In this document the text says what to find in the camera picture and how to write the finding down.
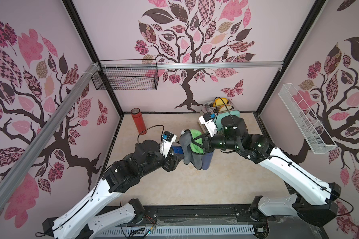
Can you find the aluminium rail wall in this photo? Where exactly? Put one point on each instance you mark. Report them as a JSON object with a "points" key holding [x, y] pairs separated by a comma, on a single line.
{"points": [[17, 173], [167, 66]]}

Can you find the black wire basket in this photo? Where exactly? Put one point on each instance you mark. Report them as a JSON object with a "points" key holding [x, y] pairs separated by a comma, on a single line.
{"points": [[127, 74]]}

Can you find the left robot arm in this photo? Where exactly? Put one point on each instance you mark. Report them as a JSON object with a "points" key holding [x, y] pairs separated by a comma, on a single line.
{"points": [[84, 220]]}

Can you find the white wire basket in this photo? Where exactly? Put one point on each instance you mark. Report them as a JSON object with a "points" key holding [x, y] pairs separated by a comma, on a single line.
{"points": [[310, 126]]}

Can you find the red thermos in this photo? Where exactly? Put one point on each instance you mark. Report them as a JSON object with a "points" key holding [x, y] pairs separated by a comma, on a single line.
{"points": [[138, 120]]}

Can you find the white slotted cable duct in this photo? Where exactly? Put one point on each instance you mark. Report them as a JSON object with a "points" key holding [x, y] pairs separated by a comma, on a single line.
{"points": [[177, 231]]}

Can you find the aluminium rail back wall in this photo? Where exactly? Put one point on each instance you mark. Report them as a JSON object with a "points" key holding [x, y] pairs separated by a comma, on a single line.
{"points": [[167, 66]]}

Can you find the mint green toaster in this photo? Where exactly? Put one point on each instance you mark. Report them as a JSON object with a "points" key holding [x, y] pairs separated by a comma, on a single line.
{"points": [[220, 112]]}

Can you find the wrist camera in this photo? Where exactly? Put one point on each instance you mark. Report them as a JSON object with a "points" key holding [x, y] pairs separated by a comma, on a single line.
{"points": [[168, 139], [207, 124]]}

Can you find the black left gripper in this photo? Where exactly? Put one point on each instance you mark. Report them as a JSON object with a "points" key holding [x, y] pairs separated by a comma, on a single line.
{"points": [[170, 162]]}

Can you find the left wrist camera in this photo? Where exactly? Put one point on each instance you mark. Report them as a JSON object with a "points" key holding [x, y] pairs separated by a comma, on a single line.
{"points": [[168, 139]]}

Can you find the green and grey cloth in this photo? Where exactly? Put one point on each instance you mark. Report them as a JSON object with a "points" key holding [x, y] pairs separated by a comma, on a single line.
{"points": [[192, 146]]}

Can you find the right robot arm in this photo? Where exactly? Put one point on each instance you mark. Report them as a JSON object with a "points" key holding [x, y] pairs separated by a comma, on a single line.
{"points": [[314, 200]]}

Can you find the aluminium rail left wall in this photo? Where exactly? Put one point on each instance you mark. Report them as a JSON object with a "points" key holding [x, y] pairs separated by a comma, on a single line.
{"points": [[17, 173]]}

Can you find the yellow bread slice back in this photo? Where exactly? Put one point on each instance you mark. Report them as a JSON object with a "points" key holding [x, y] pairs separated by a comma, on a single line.
{"points": [[220, 102]]}

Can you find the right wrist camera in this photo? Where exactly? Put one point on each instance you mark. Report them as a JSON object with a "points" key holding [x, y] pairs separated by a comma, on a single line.
{"points": [[207, 124]]}

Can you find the dark blue thermos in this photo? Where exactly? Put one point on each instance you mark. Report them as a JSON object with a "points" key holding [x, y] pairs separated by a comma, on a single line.
{"points": [[206, 160]]}

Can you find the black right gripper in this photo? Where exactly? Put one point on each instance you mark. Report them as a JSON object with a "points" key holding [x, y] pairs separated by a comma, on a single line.
{"points": [[208, 143]]}

